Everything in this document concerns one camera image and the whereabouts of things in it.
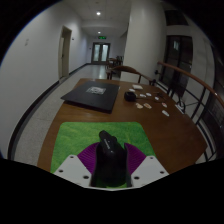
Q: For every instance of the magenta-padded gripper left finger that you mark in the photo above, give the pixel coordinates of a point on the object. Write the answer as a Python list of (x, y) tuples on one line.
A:
[(71, 170)]

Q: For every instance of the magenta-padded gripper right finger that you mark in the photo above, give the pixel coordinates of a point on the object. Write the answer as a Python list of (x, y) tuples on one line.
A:
[(150, 170)]

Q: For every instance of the black vertical computer mouse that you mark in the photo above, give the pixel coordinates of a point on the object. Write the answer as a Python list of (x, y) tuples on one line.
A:
[(111, 163)]

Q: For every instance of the green mouse pad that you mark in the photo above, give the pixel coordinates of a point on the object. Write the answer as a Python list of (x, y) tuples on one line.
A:
[(78, 136)]

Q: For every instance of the large white sticker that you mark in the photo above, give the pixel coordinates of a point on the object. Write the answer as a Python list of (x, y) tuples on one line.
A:
[(165, 113)]

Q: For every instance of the orange and white sticker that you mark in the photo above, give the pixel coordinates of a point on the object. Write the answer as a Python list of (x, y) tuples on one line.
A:
[(147, 106)]

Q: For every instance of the beige sticker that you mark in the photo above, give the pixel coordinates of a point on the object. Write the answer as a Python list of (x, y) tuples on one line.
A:
[(139, 105)]

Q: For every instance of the red and white sticker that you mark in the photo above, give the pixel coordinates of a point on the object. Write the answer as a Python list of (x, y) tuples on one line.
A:
[(164, 105)]

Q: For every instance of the black closed laptop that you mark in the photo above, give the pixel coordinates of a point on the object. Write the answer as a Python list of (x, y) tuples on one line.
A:
[(90, 96)]

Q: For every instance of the small black box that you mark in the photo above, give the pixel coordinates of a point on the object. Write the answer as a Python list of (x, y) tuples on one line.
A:
[(130, 96)]

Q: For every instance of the small white box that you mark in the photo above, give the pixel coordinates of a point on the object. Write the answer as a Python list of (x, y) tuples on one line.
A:
[(137, 87)]

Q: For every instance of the black railing with wooden handrail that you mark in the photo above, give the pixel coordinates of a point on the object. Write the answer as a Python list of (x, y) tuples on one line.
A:
[(200, 86)]

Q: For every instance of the wooden chair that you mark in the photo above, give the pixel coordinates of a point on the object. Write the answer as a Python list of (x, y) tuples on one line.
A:
[(128, 70)]

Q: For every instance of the dark framed window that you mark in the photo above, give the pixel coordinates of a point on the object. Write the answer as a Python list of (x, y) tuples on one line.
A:
[(178, 63)]

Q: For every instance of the white side door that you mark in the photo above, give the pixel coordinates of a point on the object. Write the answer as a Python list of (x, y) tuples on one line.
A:
[(65, 53)]

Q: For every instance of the glass double door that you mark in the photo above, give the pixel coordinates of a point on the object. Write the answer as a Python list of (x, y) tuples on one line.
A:
[(100, 53)]

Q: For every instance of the green exit sign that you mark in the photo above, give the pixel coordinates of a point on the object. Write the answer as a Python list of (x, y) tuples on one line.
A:
[(102, 37)]

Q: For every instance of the round ceiling light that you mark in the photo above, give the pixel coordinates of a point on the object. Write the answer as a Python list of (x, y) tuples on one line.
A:
[(98, 13)]

